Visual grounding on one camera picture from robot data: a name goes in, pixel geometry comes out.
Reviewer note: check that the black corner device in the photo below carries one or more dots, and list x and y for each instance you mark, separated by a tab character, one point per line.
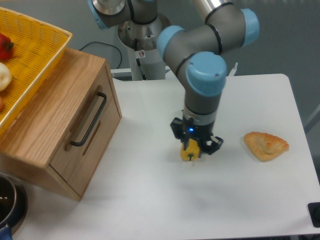
314	212

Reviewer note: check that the red bell pepper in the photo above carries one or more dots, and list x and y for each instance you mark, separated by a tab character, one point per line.
6	47

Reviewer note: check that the wooden top drawer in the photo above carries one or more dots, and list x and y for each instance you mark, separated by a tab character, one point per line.
88	137

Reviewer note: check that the dark metal pot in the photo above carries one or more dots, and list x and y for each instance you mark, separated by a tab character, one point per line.
13	206

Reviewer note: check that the yellow plastic basket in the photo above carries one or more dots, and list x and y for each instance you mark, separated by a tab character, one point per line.
38	47

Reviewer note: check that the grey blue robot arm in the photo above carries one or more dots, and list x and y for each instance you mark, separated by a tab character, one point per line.
195	57

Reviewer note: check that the yellow bell pepper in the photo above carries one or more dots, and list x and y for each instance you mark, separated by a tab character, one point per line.
190	151

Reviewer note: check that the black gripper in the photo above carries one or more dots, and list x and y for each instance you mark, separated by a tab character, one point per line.
185	129

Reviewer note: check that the wooden drawer cabinet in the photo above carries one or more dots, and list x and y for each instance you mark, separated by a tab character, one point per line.
29	144

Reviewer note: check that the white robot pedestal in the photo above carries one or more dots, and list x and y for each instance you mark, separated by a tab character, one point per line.
140	41

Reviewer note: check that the golden pastry bread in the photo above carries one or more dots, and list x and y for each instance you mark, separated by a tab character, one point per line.
264	146

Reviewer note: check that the white onion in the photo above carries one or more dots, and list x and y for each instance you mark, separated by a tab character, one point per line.
5	76

